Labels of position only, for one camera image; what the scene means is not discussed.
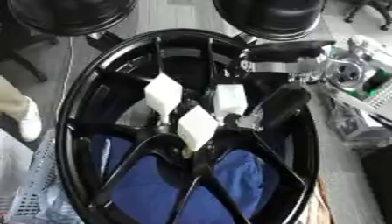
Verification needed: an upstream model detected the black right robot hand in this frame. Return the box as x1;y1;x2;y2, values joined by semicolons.
234;39;337;133

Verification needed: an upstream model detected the white pin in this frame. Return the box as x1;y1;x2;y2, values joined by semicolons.
142;73;186;126
213;83;250;121
176;104;221;159

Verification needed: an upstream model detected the black round wheel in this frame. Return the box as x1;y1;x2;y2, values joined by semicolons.
211;0;328;42
6;0;138;37

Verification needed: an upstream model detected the black spoked wheel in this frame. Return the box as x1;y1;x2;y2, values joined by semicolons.
53;28;322;224

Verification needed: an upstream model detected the black office chair base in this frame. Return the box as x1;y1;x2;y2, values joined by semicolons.
341;0;392;32

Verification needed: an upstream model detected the person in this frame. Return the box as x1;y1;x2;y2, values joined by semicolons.
0;74;45;144

